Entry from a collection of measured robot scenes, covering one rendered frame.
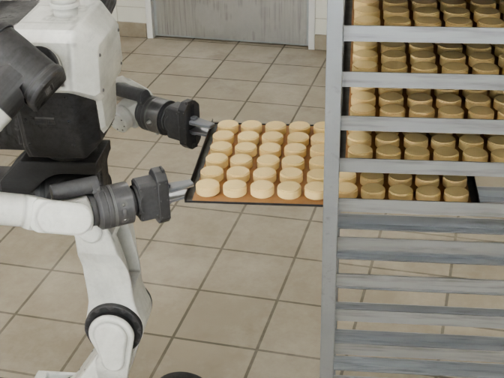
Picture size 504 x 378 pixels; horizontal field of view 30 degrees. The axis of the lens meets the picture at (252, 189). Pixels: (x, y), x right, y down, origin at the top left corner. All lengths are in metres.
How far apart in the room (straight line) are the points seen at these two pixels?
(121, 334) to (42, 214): 0.53
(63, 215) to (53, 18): 0.43
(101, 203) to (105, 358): 0.57
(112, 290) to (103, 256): 0.11
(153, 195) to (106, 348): 0.53
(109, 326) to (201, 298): 1.23
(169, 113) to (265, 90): 3.01
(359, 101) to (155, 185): 0.45
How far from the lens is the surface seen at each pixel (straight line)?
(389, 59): 1.88
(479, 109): 1.89
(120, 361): 2.35
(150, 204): 1.95
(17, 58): 1.85
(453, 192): 1.95
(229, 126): 2.23
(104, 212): 1.90
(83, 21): 2.01
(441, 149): 1.92
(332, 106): 1.78
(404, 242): 1.95
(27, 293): 3.63
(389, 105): 1.89
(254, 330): 3.32
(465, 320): 2.06
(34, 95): 1.84
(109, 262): 2.23
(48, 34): 1.96
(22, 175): 2.18
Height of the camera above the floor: 1.97
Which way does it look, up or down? 28 degrees down
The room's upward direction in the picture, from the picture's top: 1 degrees counter-clockwise
